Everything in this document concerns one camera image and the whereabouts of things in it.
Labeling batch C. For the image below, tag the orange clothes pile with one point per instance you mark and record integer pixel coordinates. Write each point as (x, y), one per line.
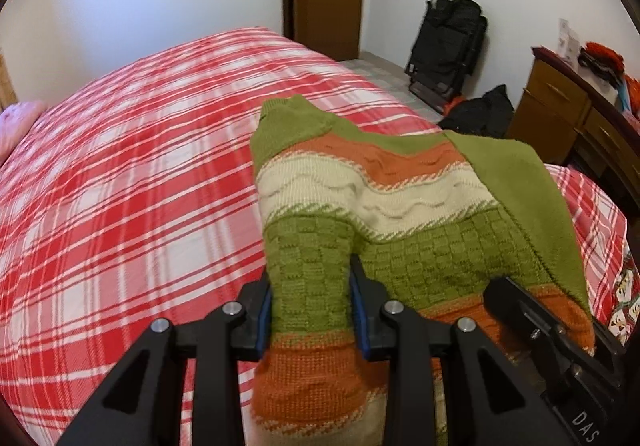
(600, 56)

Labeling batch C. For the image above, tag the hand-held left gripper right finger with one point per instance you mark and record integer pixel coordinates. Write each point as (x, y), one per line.
(359, 311)

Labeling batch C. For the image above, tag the green knitted sweater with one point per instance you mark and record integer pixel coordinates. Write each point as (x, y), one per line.
(425, 206)

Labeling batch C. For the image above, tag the pink quilt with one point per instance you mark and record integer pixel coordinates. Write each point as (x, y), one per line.
(17, 126)

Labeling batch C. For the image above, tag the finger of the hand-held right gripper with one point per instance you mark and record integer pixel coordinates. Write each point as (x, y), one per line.
(530, 311)

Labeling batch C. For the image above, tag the white card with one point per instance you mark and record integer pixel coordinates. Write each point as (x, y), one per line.
(567, 39)

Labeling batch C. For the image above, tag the red plaid bedsheet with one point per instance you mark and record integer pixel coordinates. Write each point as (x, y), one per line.
(125, 176)

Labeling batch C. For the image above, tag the black bag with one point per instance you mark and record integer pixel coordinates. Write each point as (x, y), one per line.
(485, 116)

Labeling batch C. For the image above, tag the small orange cloth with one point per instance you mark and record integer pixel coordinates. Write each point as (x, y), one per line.
(455, 104)

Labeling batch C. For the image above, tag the wooden dresser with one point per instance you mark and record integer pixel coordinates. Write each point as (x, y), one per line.
(550, 96)

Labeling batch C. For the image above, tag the black suitcase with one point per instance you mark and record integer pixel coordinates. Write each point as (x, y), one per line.
(445, 41)

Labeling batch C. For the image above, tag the printed cloth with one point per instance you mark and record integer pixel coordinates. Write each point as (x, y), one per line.
(625, 296)

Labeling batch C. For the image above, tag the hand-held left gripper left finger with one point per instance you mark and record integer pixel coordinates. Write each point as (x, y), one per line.
(264, 326)

